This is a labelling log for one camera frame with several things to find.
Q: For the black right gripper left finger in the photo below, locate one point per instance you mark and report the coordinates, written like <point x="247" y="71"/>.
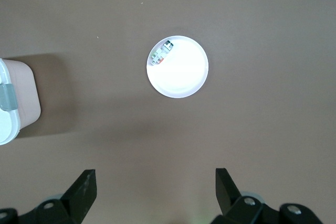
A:
<point x="78" y="195"/>

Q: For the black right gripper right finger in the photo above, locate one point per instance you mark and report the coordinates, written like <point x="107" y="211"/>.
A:
<point x="228" y="195"/>

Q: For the brown table mat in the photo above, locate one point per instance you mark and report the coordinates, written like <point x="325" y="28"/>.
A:
<point x="262" y="129"/>

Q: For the white lidded storage box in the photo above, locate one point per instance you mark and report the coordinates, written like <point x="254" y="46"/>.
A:
<point x="15" y="90"/>

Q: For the pink round plate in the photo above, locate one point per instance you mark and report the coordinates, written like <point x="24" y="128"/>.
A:
<point x="181" y="77"/>

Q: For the green white switch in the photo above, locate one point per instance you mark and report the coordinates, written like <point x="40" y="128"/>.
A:
<point x="160" y="53"/>

